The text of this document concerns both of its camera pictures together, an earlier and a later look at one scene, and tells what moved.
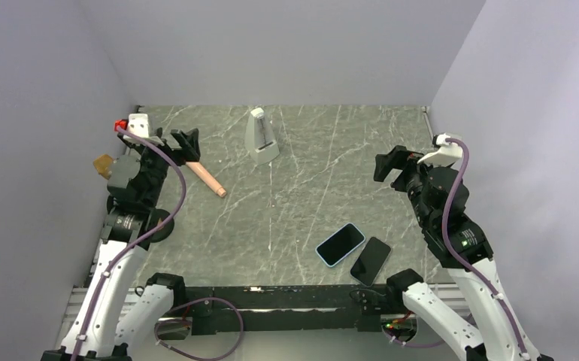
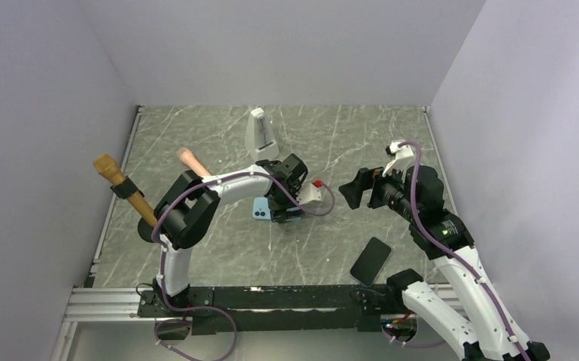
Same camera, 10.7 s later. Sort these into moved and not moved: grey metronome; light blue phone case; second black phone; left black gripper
Moved: light blue phone case; left black gripper
Not moved: grey metronome; second black phone
